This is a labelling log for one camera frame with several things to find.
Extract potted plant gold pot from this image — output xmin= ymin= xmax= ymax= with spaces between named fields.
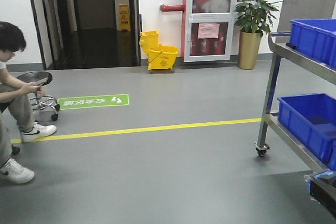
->
xmin=235 ymin=0 xmax=279 ymax=70

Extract yellow wet floor sign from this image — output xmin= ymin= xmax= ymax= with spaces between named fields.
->
xmin=118 ymin=4 xmax=131 ymax=31

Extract fire hydrant cabinet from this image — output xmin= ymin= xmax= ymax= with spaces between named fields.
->
xmin=160 ymin=0 xmax=237 ymax=63

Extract round metal stool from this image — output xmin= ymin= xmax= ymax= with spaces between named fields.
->
xmin=17 ymin=71 xmax=60 ymax=121

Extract blue bin cart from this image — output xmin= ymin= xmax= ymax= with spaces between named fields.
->
xmin=278 ymin=93 xmax=335 ymax=164
xmin=289 ymin=19 xmax=335 ymax=68

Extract seated person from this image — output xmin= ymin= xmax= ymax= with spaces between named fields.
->
xmin=1 ymin=21 xmax=57 ymax=184

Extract yellow mop bucket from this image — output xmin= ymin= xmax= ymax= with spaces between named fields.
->
xmin=139 ymin=30 xmax=179 ymax=73

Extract blue bin cart top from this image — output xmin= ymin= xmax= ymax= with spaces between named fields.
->
xmin=289 ymin=19 xmax=335 ymax=68

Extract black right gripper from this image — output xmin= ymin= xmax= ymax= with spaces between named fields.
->
xmin=304 ymin=169 xmax=335 ymax=212

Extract steel cart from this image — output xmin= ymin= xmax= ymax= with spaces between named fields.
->
xmin=255 ymin=32 xmax=335 ymax=170

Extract blue bin cart lower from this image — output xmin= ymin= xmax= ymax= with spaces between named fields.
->
xmin=278 ymin=93 xmax=335 ymax=164

